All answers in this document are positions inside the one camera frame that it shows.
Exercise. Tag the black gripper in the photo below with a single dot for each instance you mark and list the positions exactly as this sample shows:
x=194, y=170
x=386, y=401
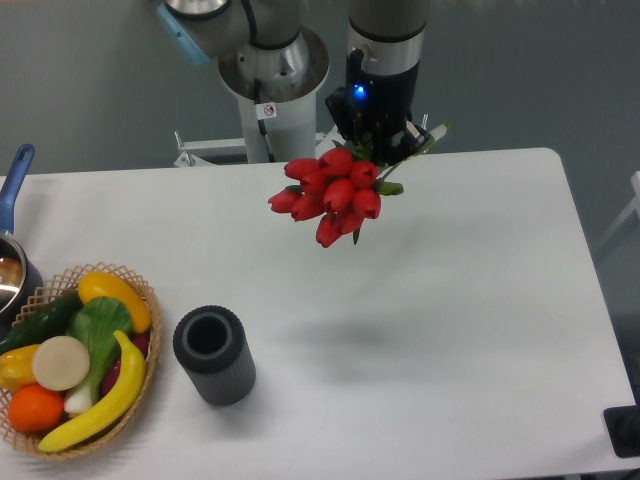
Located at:
x=375, y=110

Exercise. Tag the red tulip bouquet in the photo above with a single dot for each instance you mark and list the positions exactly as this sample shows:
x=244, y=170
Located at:
x=343, y=188

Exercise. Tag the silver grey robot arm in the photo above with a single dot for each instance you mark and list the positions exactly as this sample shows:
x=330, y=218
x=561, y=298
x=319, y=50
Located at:
x=383, y=37

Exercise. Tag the dark grey ribbed vase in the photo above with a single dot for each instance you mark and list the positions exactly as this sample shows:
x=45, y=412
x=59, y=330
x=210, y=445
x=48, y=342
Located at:
x=211, y=346

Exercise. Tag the dark red vegetable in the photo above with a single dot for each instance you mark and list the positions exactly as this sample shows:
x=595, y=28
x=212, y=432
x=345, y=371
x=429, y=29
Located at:
x=141, y=341

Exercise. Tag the yellow squash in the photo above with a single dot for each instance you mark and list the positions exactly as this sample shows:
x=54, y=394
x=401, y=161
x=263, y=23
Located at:
x=102, y=284

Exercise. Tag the green bok choy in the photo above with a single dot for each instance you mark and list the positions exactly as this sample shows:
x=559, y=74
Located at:
x=94, y=326

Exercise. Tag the woven wicker basket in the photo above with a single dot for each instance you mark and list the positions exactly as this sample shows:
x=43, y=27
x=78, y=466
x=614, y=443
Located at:
x=57, y=287

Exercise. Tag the yellow banana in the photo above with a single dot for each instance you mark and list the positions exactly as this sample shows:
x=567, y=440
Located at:
x=107, y=410

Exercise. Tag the black device at edge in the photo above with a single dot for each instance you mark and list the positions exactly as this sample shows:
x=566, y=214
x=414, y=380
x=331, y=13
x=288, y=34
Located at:
x=623, y=428

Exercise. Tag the dark green cucumber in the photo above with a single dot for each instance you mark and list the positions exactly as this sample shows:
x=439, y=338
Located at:
x=48, y=321

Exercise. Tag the beige round disc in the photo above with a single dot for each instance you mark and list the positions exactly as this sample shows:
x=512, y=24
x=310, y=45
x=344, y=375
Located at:
x=60, y=363

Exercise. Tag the yellow bell pepper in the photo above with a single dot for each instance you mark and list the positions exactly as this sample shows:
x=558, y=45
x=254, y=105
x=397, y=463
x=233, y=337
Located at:
x=16, y=368

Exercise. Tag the orange fruit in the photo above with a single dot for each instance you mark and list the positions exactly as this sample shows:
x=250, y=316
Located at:
x=34, y=408

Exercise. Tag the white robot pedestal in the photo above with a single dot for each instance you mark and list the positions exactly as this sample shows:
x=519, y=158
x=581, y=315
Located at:
x=275, y=92

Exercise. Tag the white frame at right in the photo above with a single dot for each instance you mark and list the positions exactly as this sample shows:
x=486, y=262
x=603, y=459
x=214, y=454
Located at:
x=625, y=221

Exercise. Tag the blue handled saucepan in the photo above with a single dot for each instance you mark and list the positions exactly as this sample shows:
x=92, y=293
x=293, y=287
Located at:
x=19, y=277

